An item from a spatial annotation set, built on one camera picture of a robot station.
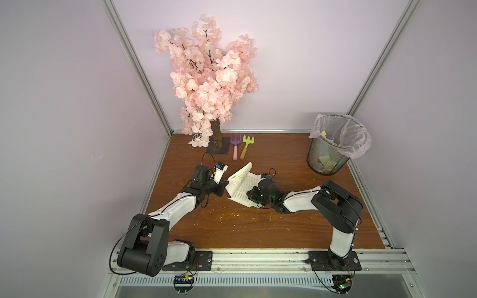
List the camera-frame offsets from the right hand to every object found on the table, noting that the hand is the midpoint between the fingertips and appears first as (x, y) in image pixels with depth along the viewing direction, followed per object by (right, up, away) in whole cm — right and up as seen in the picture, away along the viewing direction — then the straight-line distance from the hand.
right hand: (247, 187), depth 92 cm
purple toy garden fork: (-7, +23, +22) cm, 33 cm away
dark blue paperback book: (-4, +2, -2) cm, 5 cm away
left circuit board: (-26, -34, -20) cm, 47 cm away
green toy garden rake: (+1, +25, +22) cm, 33 cm away
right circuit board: (+37, -32, -22) cm, 53 cm away
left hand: (-10, +4, -3) cm, 11 cm away
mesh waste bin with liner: (+49, +25, +9) cm, 56 cm away
